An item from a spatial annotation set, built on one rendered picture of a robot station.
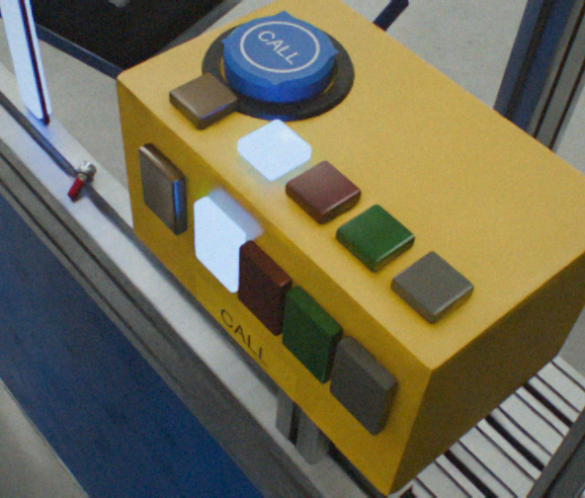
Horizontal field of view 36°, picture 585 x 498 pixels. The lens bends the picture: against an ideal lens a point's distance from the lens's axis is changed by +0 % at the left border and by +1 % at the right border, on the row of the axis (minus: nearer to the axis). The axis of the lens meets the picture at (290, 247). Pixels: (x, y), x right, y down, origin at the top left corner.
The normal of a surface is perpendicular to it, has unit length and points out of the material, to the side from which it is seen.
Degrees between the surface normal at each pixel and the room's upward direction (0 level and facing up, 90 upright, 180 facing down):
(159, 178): 90
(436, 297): 0
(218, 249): 90
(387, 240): 0
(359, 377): 90
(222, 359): 0
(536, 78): 90
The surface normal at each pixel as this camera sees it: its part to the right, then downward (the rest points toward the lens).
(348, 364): -0.75, 0.48
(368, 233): 0.06, -0.63
